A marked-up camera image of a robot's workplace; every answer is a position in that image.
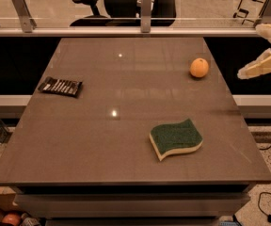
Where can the black rxbar chocolate wrapper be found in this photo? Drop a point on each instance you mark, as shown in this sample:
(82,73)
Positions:
(60,86)

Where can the middle metal rail bracket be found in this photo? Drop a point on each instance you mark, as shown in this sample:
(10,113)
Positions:
(145,16)

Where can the green yellow sponge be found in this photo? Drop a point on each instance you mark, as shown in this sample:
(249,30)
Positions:
(175,138)

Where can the orange ball under table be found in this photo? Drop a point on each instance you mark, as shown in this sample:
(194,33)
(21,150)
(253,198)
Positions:
(13,219)

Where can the glass barrier rail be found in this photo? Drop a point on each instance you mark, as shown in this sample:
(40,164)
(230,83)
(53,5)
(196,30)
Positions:
(53,28)

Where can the left metal rail bracket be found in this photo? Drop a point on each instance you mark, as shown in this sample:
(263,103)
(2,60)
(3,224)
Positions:
(26,21)

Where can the black office chair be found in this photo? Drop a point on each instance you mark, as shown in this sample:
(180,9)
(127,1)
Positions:
(127,13)

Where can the yellow black cart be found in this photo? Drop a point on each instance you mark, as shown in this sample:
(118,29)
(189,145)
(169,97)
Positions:
(248,11)

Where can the orange fruit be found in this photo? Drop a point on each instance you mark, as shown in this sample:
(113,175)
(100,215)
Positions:
(199,68)

